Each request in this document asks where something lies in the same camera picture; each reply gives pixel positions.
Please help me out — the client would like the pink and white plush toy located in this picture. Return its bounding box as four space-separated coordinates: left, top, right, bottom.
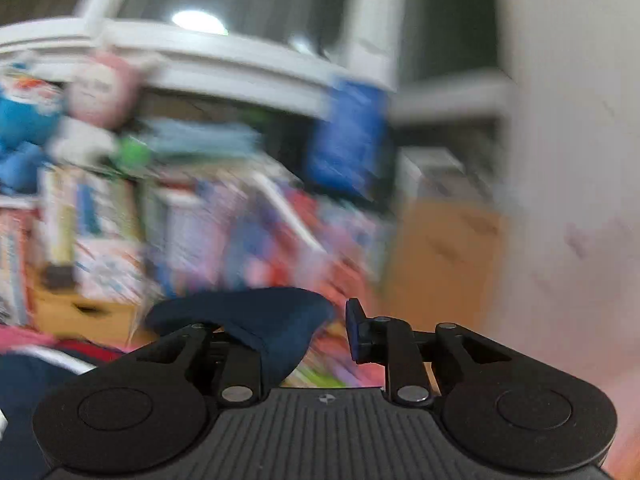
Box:
50 51 148 163

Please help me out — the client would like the white colourful printed box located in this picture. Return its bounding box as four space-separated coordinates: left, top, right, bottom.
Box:
74 237 147 307

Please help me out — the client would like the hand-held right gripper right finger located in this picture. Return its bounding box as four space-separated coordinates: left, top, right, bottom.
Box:
345 298 513 407

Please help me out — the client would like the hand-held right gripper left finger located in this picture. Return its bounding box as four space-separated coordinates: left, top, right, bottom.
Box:
134 322 262 407

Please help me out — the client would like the white framed window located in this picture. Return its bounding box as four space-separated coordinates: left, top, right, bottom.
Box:
0 0 507 123

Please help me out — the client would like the pale blue packet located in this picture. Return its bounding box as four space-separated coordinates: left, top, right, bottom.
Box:
144 119 262 162

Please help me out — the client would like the wooden drawer box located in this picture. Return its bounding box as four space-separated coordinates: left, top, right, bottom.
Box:
30 280 151 348

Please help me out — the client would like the blue plush toy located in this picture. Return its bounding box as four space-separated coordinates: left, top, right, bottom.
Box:
0 62 68 196

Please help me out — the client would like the row of colourful books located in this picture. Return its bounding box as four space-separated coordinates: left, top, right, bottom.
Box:
0 162 396 323

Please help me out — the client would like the blue printed box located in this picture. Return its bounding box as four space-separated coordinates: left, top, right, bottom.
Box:
304 76 394 202

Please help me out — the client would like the brown cardboard box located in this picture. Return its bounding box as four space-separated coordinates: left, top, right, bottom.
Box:
384 199 504 332

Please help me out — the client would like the navy and white jacket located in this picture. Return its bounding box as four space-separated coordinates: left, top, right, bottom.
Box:
0 287 336 441

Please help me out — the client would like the pink mat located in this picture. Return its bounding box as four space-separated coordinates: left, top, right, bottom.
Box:
0 305 401 391

